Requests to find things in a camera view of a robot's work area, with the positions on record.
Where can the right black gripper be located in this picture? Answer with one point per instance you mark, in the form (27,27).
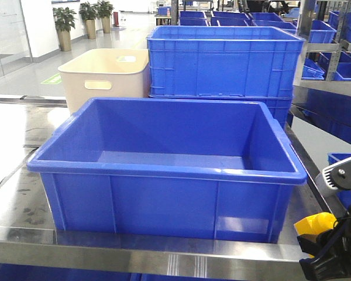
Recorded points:
(333,261)

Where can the yellow two-stud toy brick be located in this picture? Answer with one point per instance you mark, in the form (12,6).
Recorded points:
(313,232)

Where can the blue target bin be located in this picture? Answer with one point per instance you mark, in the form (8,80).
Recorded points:
(210,169)

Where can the beige plastic bin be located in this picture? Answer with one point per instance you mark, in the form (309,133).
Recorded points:
(105,73)

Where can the large blue ribbed crate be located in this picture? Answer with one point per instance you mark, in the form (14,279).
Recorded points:
(222,62)

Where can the potted plant right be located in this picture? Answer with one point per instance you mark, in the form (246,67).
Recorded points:
(104,11)

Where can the potted plant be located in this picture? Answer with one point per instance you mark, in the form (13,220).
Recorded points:
(64,20)
(88,13)
(104,11)

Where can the potted plant middle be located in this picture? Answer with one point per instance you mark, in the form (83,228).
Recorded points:
(88,13)

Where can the potted plant left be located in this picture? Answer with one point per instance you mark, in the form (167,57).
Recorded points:
(64,20)

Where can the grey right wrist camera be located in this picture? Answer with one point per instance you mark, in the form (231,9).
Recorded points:
(335,178)

